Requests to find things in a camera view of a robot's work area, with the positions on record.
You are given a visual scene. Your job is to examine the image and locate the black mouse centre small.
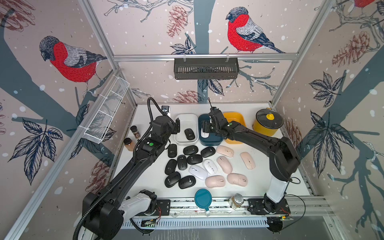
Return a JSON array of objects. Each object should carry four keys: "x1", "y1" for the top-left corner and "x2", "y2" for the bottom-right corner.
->
[{"x1": 177, "y1": 155, "x2": 188, "y2": 171}]

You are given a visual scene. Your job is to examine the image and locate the pink mouse centre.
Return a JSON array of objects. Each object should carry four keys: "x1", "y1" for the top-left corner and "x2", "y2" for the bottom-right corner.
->
[{"x1": 217, "y1": 156, "x2": 233, "y2": 174}]

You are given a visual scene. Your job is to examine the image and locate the pink mouse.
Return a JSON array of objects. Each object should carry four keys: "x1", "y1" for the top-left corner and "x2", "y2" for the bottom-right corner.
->
[
  {"x1": 227, "y1": 173, "x2": 248, "y2": 187},
  {"x1": 217, "y1": 156, "x2": 233, "y2": 174},
  {"x1": 205, "y1": 176, "x2": 226, "y2": 189},
  {"x1": 216, "y1": 146, "x2": 234, "y2": 158},
  {"x1": 240, "y1": 152, "x2": 256, "y2": 170}
]

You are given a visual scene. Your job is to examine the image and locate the white mouse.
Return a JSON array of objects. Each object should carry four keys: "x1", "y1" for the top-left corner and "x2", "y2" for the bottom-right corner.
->
[
  {"x1": 189, "y1": 165, "x2": 208, "y2": 181},
  {"x1": 203, "y1": 159, "x2": 218, "y2": 175},
  {"x1": 200, "y1": 127, "x2": 210, "y2": 139}
]

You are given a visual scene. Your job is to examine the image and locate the white wire mesh shelf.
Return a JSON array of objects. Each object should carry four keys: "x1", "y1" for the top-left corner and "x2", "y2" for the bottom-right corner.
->
[{"x1": 83, "y1": 75, "x2": 130, "y2": 144}]

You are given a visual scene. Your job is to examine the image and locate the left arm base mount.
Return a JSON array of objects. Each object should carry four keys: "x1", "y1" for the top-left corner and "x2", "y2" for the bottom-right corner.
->
[{"x1": 157, "y1": 199, "x2": 171, "y2": 216}]

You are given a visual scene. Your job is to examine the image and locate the pink mouse bottom left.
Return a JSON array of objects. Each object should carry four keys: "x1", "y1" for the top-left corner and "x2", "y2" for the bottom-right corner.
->
[{"x1": 205, "y1": 176, "x2": 226, "y2": 189}]

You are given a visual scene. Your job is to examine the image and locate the spice jar brown contents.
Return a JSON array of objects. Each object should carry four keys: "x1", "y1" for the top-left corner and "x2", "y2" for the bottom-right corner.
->
[{"x1": 124, "y1": 138, "x2": 136, "y2": 152}]

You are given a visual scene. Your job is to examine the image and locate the glass jar silver lid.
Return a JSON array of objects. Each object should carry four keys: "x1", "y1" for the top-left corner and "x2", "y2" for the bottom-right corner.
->
[{"x1": 228, "y1": 193, "x2": 244, "y2": 210}]

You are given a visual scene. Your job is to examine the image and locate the spice jar dark lid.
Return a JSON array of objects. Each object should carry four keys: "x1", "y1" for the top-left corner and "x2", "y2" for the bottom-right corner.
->
[{"x1": 130, "y1": 125, "x2": 141, "y2": 140}]

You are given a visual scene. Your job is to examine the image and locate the glass lid yellow knob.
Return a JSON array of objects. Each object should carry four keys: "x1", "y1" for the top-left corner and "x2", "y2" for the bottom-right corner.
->
[{"x1": 256, "y1": 109, "x2": 284, "y2": 129}]

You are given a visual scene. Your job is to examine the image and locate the yellow storage box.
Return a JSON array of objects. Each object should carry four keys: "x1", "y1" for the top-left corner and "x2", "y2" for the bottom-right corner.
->
[{"x1": 221, "y1": 111, "x2": 250, "y2": 145}]

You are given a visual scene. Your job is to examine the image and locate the teal round lid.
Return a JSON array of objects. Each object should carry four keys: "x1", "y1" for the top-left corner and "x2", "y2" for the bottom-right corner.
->
[{"x1": 194, "y1": 189, "x2": 212, "y2": 217}]

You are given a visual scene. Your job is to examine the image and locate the teal storage box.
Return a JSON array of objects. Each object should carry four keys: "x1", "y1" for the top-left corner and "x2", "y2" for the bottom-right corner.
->
[{"x1": 198, "y1": 114, "x2": 224, "y2": 147}]

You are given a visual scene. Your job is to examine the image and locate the black hanging wire basket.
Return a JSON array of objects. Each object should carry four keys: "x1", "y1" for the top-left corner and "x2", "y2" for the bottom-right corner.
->
[{"x1": 174, "y1": 58, "x2": 240, "y2": 80}]

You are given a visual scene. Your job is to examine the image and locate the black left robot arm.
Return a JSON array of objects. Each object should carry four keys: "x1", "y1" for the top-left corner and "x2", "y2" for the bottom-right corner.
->
[{"x1": 73, "y1": 112, "x2": 181, "y2": 240}]

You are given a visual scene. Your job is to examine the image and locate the pink mouse top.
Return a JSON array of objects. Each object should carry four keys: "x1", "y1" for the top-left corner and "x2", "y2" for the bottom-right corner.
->
[{"x1": 216, "y1": 146, "x2": 234, "y2": 158}]

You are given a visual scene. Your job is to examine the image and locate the yellow pot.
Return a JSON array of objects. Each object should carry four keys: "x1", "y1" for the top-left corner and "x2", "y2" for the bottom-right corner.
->
[{"x1": 253, "y1": 109, "x2": 284, "y2": 137}]

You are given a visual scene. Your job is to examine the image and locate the white storage box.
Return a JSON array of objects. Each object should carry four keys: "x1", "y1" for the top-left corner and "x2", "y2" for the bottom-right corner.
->
[{"x1": 174, "y1": 114, "x2": 199, "y2": 146}]

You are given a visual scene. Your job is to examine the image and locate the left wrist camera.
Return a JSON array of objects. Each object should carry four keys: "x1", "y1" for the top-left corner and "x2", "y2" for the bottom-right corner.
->
[{"x1": 161, "y1": 105, "x2": 170, "y2": 115}]

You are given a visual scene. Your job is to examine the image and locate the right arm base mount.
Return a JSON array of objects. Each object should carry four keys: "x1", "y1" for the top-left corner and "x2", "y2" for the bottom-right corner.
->
[{"x1": 247, "y1": 197, "x2": 291, "y2": 216}]

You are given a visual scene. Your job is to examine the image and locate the pink mouse far right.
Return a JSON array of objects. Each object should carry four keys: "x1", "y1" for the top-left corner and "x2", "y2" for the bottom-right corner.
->
[{"x1": 240, "y1": 152, "x2": 256, "y2": 170}]

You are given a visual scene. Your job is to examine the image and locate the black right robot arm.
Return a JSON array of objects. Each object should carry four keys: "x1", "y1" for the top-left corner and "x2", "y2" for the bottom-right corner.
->
[{"x1": 203, "y1": 107, "x2": 301, "y2": 215}]

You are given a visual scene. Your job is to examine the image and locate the pink mouse bottom right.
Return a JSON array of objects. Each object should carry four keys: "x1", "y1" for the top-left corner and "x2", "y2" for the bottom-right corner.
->
[{"x1": 227, "y1": 173, "x2": 248, "y2": 187}]

